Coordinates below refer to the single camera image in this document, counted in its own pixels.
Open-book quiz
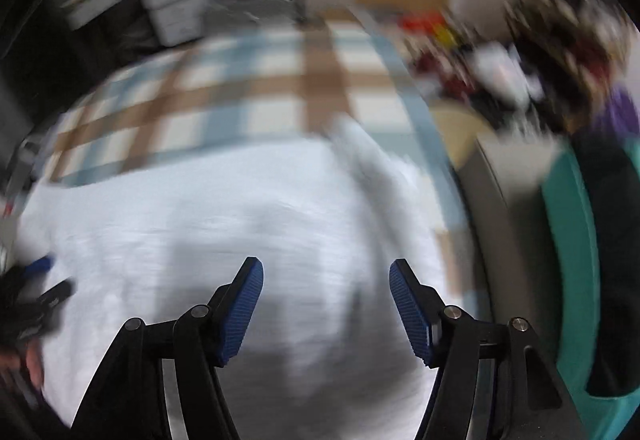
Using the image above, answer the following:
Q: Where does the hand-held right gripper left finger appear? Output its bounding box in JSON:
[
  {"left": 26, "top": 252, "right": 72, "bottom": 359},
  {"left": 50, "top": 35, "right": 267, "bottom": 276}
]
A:
[{"left": 70, "top": 257, "right": 265, "bottom": 440}]

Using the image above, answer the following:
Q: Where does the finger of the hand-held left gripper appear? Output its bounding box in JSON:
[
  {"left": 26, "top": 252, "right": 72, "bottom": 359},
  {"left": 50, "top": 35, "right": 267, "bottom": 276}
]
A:
[
  {"left": 35, "top": 281, "right": 76, "bottom": 311},
  {"left": 22, "top": 255, "right": 55, "bottom": 277}
]

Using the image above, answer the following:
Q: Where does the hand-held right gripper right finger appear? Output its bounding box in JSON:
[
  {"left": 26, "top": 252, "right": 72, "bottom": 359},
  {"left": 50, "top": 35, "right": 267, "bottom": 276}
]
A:
[{"left": 388, "top": 258, "right": 588, "bottom": 440}]

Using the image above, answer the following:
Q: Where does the light grey sweatshirt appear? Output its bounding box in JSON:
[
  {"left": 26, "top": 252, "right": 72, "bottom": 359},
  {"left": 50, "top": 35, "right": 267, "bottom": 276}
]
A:
[{"left": 12, "top": 115, "right": 466, "bottom": 440}]

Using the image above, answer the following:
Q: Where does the person's left hand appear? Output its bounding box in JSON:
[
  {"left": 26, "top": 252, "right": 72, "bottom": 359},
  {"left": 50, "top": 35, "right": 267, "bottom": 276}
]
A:
[{"left": 0, "top": 342, "right": 46, "bottom": 388}]

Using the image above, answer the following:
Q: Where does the grey fabric panel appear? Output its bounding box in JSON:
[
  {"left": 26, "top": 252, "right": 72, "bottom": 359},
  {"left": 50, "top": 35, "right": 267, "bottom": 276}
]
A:
[{"left": 457, "top": 130, "right": 566, "bottom": 356}]

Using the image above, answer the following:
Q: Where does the round beige stool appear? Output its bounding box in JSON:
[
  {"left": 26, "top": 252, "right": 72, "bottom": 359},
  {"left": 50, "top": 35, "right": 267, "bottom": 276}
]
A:
[{"left": 432, "top": 105, "right": 501, "bottom": 171}]

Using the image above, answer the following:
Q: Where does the plaid bed sheet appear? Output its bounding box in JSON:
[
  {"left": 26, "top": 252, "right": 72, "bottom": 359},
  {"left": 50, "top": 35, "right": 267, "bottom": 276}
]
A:
[{"left": 30, "top": 18, "right": 481, "bottom": 301}]

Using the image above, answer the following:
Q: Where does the white plastic bag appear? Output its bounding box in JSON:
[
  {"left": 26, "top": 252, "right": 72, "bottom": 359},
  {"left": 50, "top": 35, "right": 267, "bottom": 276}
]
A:
[{"left": 472, "top": 43, "right": 546, "bottom": 104}]

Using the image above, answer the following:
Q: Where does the yellow bag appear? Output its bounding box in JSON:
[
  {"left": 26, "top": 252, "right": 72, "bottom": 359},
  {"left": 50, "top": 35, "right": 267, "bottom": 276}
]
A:
[{"left": 432, "top": 25, "right": 461, "bottom": 46}]

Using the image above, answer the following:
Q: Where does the purple cloth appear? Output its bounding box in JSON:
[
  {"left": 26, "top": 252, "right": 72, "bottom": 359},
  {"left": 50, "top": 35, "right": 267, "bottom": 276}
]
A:
[{"left": 592, "top": 85, "right": 640, "bottom": 141}]

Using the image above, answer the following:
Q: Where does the red plastic bag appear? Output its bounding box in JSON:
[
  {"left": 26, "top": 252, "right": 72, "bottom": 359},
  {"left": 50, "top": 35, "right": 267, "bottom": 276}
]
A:
[{"left": 400, "top": 10, "right": 446, "bottom": 34}]

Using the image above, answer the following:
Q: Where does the wooden shoe rack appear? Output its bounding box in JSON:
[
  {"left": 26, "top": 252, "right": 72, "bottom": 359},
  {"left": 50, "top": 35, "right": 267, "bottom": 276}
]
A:
[{"left": 505, "top": 0, "right": 636, "bottom": 131}]

